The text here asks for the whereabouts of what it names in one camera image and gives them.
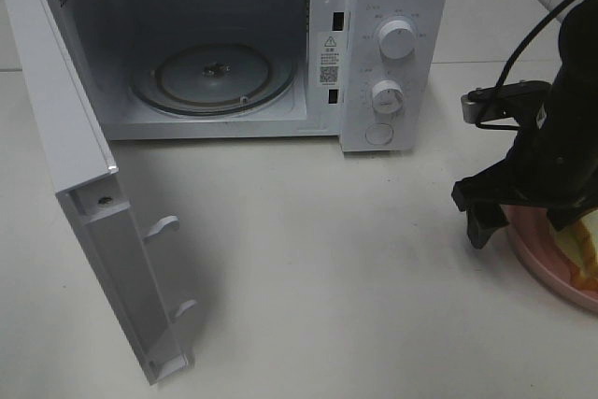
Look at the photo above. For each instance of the glass microwave turntable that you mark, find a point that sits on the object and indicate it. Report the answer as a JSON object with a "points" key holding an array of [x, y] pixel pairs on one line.
{"points": [[218, 79]]}

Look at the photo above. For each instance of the white microwave knob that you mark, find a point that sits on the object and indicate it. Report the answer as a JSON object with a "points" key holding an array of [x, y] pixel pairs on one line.
{"points": [[387, 97], [396, 38]]}

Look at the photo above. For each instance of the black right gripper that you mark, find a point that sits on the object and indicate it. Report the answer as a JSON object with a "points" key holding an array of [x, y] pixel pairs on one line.
{"points": [[552, 164]]}

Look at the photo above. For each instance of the lower white microwave knob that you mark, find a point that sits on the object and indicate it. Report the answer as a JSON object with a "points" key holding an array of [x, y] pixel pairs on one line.
{"points": [[387, 97]]}

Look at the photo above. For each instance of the white bread sandwich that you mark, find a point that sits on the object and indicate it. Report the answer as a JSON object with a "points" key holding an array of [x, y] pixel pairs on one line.
{"points": [[577, 243]]}

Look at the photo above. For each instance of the pink round plate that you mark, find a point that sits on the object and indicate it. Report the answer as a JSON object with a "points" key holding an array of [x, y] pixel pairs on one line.
{"points": [[530, 238]]}

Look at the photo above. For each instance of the round white door button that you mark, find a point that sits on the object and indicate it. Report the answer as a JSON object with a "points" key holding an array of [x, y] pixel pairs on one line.
{"points": [[379, 134]]}

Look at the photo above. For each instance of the upper white microwave knob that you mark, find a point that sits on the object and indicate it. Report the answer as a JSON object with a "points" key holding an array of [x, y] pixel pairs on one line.
{"points": [[396, 38]]}

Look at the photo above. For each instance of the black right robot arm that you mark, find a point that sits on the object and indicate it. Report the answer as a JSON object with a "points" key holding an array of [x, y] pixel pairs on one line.
{"points": [[577, 46]]}

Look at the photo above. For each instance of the white microwave door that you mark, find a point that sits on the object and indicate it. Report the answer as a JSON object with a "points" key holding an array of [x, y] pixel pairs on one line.
{"points": [[86, 181]]}

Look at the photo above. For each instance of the white microwave oven body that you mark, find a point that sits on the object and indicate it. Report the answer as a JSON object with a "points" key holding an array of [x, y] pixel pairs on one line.
{"points": [[119, 35]]}

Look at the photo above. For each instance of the white warning label sticker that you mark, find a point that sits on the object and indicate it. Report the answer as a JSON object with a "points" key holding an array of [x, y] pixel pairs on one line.
{"points": [[330, 58]]}

